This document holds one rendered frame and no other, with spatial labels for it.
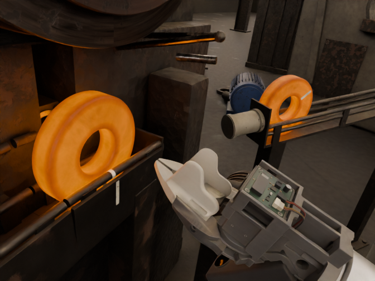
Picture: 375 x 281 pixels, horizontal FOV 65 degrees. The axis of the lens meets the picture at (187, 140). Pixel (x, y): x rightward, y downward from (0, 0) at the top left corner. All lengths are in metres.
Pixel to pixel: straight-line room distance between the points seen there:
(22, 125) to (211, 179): 0.24
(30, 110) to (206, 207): 0.25
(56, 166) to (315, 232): 0.29
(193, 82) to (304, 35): 2.56
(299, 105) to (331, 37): 2.19
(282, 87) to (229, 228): 0.49
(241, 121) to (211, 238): 0.43
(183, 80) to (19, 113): 0.27
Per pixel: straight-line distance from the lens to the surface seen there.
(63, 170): 0.38
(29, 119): 0.42
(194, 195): 0.32
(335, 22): 2.97
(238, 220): 0.30
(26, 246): 0.35
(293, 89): 0.77
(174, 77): 0.55
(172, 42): 0.41
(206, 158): 0.34
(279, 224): 0.28
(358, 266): 0.33
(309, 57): 3.01
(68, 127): 0.36
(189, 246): 1.30
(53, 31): 0.29
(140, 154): 0.46
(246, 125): 0.70
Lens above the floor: 0.95
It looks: 27 degrees down
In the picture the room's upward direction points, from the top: 7 degrees clockwise
